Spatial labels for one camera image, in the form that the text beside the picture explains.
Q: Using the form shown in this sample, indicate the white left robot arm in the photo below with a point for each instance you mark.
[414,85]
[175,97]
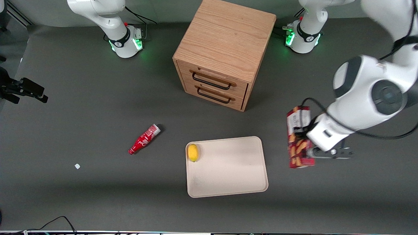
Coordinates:
[369,85]

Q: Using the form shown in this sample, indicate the wooden drawer cabinet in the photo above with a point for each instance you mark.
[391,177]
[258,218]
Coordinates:
[228,36]

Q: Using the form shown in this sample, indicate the red cookie box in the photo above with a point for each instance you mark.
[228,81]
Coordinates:
[297,150]

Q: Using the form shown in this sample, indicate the yellow lemon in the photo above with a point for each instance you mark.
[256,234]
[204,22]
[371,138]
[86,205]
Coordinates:
[193,152]

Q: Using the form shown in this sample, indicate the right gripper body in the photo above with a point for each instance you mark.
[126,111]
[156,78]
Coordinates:
[13,88]

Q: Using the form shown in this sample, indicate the beige plastic tray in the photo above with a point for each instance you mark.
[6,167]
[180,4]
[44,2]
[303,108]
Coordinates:
[228,169]

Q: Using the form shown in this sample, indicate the red soda bottle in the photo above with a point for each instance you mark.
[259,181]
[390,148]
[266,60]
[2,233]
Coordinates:
[142,140]

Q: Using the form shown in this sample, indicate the wooden drawer front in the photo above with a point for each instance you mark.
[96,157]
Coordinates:
[214,78]
[212,94]

